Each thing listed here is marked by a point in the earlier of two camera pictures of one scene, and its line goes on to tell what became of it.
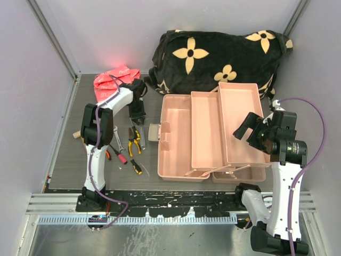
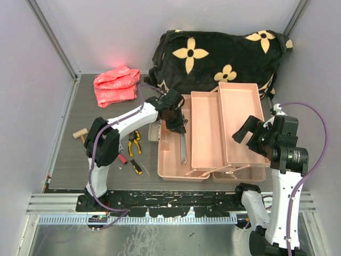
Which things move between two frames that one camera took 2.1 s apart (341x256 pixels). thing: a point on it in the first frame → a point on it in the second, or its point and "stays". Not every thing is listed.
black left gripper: x=139 y=114 → x=178 y=127
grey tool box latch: x=154 y=132 stays
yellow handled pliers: x=134 y=136 stays
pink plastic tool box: x=196 y=139 stays
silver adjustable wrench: x=142 y=137 → x=184 y=159
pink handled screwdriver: x=120 y=156 stays
